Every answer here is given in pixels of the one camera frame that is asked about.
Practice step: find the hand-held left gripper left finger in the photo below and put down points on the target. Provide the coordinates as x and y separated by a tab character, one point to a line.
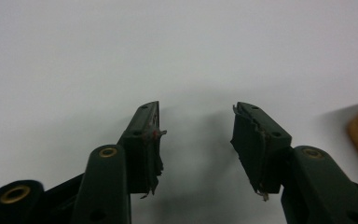
141	149

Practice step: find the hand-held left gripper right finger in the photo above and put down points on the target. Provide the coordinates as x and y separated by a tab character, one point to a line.
258	149

